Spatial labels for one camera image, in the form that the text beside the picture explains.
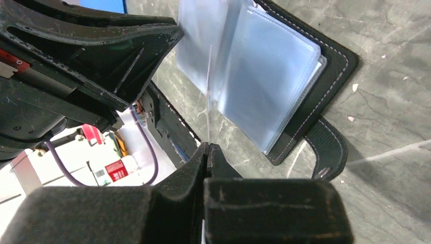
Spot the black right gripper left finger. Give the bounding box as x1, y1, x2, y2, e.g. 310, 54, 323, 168
1, 142, 209, 243

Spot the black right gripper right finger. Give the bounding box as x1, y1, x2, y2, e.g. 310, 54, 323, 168
203, 144, 354, 243

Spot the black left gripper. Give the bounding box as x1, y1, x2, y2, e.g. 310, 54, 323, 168
1, 0, 184, 160

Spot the black leather card holder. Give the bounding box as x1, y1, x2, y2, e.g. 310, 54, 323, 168
176, 1, 358, 180

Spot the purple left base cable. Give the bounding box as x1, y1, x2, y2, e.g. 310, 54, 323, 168
44, 106, 160, 188

